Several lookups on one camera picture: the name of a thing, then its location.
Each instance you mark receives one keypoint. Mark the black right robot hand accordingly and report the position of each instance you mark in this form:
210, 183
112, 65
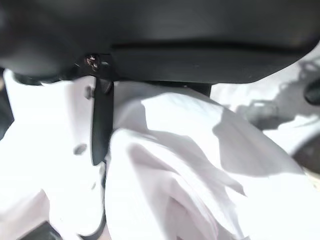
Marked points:
175, 30

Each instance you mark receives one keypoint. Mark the white cloth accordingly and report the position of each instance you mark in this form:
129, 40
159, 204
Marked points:
187, 175

